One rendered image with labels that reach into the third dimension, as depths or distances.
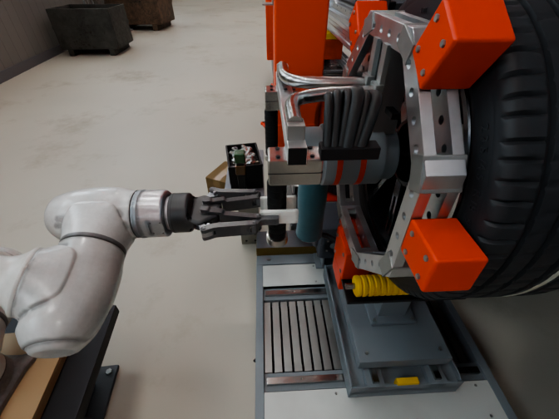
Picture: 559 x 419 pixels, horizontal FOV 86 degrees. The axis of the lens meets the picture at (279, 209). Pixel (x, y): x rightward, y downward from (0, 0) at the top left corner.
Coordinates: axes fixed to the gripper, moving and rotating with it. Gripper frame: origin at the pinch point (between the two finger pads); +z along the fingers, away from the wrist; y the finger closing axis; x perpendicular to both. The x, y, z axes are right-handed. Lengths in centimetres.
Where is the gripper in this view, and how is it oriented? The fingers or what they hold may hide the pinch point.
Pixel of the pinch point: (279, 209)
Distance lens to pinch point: 57.5
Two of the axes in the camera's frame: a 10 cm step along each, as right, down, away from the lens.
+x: 0.0, -7.8, -6.3
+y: 0.5, 6.3, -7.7
